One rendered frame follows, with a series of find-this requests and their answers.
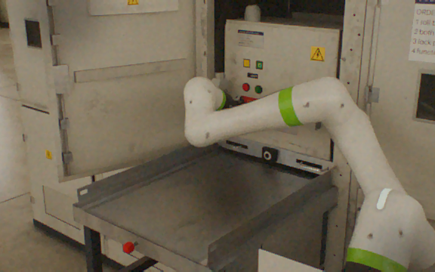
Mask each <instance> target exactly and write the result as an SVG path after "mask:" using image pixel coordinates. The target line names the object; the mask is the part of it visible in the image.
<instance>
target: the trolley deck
mask: <svg viewBox="0 0 435 272"><path fill-rule="evenodd" d="M309 182H310V181H308V180H304V179H302V178H297V177H294V176H291V175H287V174H284V173H281V172H277V171H274V170H272V169H268V168H264V167H261V166H258V165H254V164H251V163H248V162H244V161H241V160H238V159H234V158H231V157H228V156H223V155H218V154H217V155H213V156H210V157H208V158H206V159H204V160H201V161H199V162H196V163H194V164H192V165H189V166H187V167H185V168H183V169H181V170H179V171H177V172H174V173H172V174H170V175H167V176H165V177H163V178H160V179H158V180H156V181H154V182H152V183H150V184H147V185H145V186H141V187H139V188H136V189H134V190H131V191H129V192H127V193H124V194H122V195H121V196H117V197H116V198H114V199H111V200H109V201H107V202H105V203H102V204H100V205H98V206H95V207H94V208H91V209H89V210H86V211H84V210H82V209H79V208H77V206H78V202H75V203H73V204H72V213H73V220H74V221H76V222H78V223H80V224H82V225H84V226H86V227H90V228H91V229H93V230H96V231H97V232H99V233H102V234H103V235H105V236H108V237H109V238H111V239H113V240H115V241H117V242H119V243H121V244H123V245H124V244H125V243H126V242H132V243H135V242H138V245H136V246H135V247H134V250H135V251H137V252H139V253H141V254H143V255H145V256H146V257H148V258H153V259H155V260H157V261H159V262H161V263H163V264H165V265H167V266H169V267H171V268H173V269H175V270H177V271H179V272H243V271H245V270H246V269H248V268H249V267H251V266H252V265H253V264H254V263H255V262H256V261H258V250H259V249H261V250H264V251H266V252H272V251H273V250H274V249H275V248H277V247H278V246H280V245H281V244H282V243H284V242H285V241H286V240H287V239H288V238H289V237H291V236H292V235H294V234H295V233H297V232H298V231H299V230H300V229H302V228H303V227H305V226H306V225H308V224H309V223H311V222H313V221H314V220H316V219H317V218H318V217H319V216H320V215H322V214H324V212H326V211H327V210H328V209H330V208H331V207H332V206H334V205H335V204H336V203H337V199H338V188H337V189H335V188H332V187H331V188H329V189H327V190H325V191H324V192H322V193H321V194H320V195H318V196H317V197H316V198H314V199H312V200H311V201H309V202H308V203H307V204H305V205H304V206H302V207H300V208H299V209H298V210H296V211H295V212H293V213H291V214H290V215H289V216H287V217H286V218H284V219H283V220H281V221H279V222H278V223H276V224H274V225H273V226H272V227H271V228H269V229H268V230H266V231H264V232H263V233H262V234H260V235H259V236H257V237H255V238H254V239H253V240H251V242H249V243H247V244H246V245H244V246H243V247H242V248H240V249H238V250H237V251H235V252H234V253H231V254H230V255H228V256H227V257H226V258H224V259H222V260H221V261H219V262H218V263H217V264H216V265H215V266H213V267H211V268H208V267H205V266H203V265H201V264H199V263H198V262H199V261H201V260H202V259H203V258H205V257H207V245H208V244H209V243H211V242H213V241H215V240H216V239H217V238H218V237H220V236H222V235H223V234H225V233H226V232H228V231H230V230H232V229H233V228H234V227H236V226H238V225H240V224H241V223H242V222H244V221H246V220H248V219H249V218H251V217H253V216H255V215H256V214H257V213H259V212H261V211H263V210H265V209H266V208H267V207H269V206H271V205H272V204H274V203H275V202H277V201H279V200H281V199H282V198H283V197H284V196H286V195H288V194H290V193H291V192H293V191H294V190H296V189H298V188H299V187H302V186H304V185H305V184H307V183H309Z"/></svg>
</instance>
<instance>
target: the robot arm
mask: <svg viewBox="0 0 435 272"><path fill-rule="evenodd" d="M184 100H185V129H184V132H185V138H186V139H187V141H188V142H189V143H190V144H192V145H193V146H194V147H207V146H209V145H212V144H215V143H217V142H219V141H223V140H225V139H229V138H234V137H237V136H240V135H244V134H249V133H252V132H257V131H266V130H271V129H278V128H292V126H297V125H306V124H310V123H315V122H321V123H322V125H323V126H324V127H325V129H326V131H327V132H328V133H329V136H330V138H331V139H332V141H333V142H334V144H335V145H336V147H337V148H338V149H339V151H340V152H341V154H342V156H343V157H344V158H345V159H346V161H347V163H348V165H349V166H350V168H351V170H352V172H353V174H354V175H355V177H356V179H357V181H358V183H359V185H360V187H361V189H362V191H363V193H364V195H365V199H364V201H363V204H362V208H361V210H360V213H359V217H358V219H357V222H356V226H355V228H354V231H353V234H352V237H351V239H350V243H349V246H348V248H347V259H346V262H345V265H344V267H343V270H342V272H407V271H408V270H409V271H423V270H427V269H428V268H429V267H431V266H432V265H433V264H434V263H435V230H434V228H433V227H432V226H431V225H430V223H429V222H428V220H427V219H426V214H425V212H424V210H423V208H422V206H421V205H420V204H419V203H418V202H417V201H416V200H415V199H413V198H412V197H410V196H408V195H407V193H406V191H405V190H404V189H403V187H402V185H401V183H400V182H399V181H398V179H397V177H396V175H395V174H394V172H393V170H392V168H391V167H390V164H389V163H388V161H387V159H386V157H385V156H384V154H383V152H382V150H381V147H380V145H379V143H378V140H377V138H376V136H375V131H374V129H373V127H372V123H371V121H370V119H369V117H368V116H367V115H366V113H364V112H363V111H362V110H361V109H360V108H359V107H358V106H357V105H356V104H355V102H354V101H353V99H352V97H351V96H350V93H349V91H348V90H347V88H346V86H345V85H344V84H343V83H342V82H341V81H340V80H338V79H336V78H333V77H330V76H323V77H320V78H317V79H313V80H310V81H307V82H303V83H301V84H298V85H294V86H292V87H289V88H286V89H282V90H280V91H277V92H273V93H271V94H268V95H266V96H263V97H260V98H258V99H255V100H252V101H249V102H248V103H246V102H245V101H244V98H243V97H242V96H238V95H237V96H236V99H235V100H234V99H233V98H232V96H231V95H230V94H227V93H225V92H224V91H222V90H220V89H219V88H217V86H216V85H215V84H214V83H213V81H211V80H210V79H208V78H205V77H202V76H198V77H195V78H192V79H191V80H190V81H188V82H187V84H186V85H185V86H184Z"/></svg>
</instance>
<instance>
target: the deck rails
mask: <svg viewBox="0 0 435 272"><path fill-rule="evenodd" d="M213 155H217V153H215V152H212V151H211V145H209V146H207V147H194V146H193V145H192V144H190V145H188V146H185V147H183V148H180V149H179V150H175V151H173V152H171V153H168V154H163V155H161V156H158V157H156V158H154V159H151V160H149V161H146V162H143V163H141V164H139V165H136V166H133V167H131V168H128V169H126V170H124V171H121V172H118V173H116V174H114V175H111V176H109V177H106V178H103V179H101V180H99V181H95V182H93V183H91V184H88V185H85V186H84V187H80V188H78V189H76V192H77V200H78V206H77V208H79V209H82V210H84V211H86V210H89V209H91V208H94V207H95V206H98V205H100V204H102V203H105V202H107V201H109V200H111V199H114V198H116V197H117V196H121V195H122V194H124V193H127V192H129V191H131V190H134V189H136V188H139V187H141V186H145V185H147V184H150V183H152V182H154V181H156V180H158V179H160V178H163V177H165V176H167V175H170V174H172V173H174V172H177V171H179V170H181V169H183V168H185V167H187V166H189V165H192V164H194V163H196V162H199V161H201V160H204V159H206V158H208V157H210V156H213ZM331 170H332V169H329V170H328V171H326V172H324V173H322V174H321V175H320V176H319V177H317V178H315V179H313V180H312V181H310V182H309V183H307V184H305V185H304V186H302V187H299V188H298V189H296V190H294V191H293V192H291V193H290V194H288V195H286V196H284V197H283V198H282V199H281V200H279V201H277V202H275V203H274V204H272V205H271V206H269V207H267V208H266V209H265V210H263V211H261V212H259V213H257V214H256V215H255V216H253V217H251V218H249V219H248V220H246V221H244V222H242V223H241V224H240V225H238V226H236V227H234V228H233V229H232V230H230V231H228V232H226V233H225V234H223V235H222V236H220V237H218V238H217V239H216V240H215V241H213V242H211V243H209V244H208V245H207V257H205V258H203V259H202V260H201V261H199V262H198V263H199V264H201V265H203V266H205V267H208V268H211V267H213V266H215V265H216V264H217V263H218V262H219V261H221V260H222V259H224V258H226V257H227V256H228V255H230V254H231V253H234V252H235V251H237V250H238V249H240V248H242V247H243V246H244V245H246V244H247V243H249V242H251V240H253V239H254V238H255V237H257V236H259V235H260V234H262V233H263V232H264V231H266V230H268V229H269V228H271V227H272V226H273V225H274V224H276V223H278V222H279V221H281V220H283V219H284V218H286V217H287V216H289V215H290V214H291V213H293V212H295V211H296V210H298V209H299V208H300V207H302V206H304V205H305V204H307V203H308V202H309V201H311V200H312V199H314V198H316V197H317V196H318V195H320V194H321V193H322V192H324V191H325V190H327V189H329V188H331V186H330V180H331ZM81 190H87V192H86V193H83V194H81V195H80V191H81ZM215 245H217V248H216V249H215V250H213V251H212V252H211V247H213V246H215Z"/></svg>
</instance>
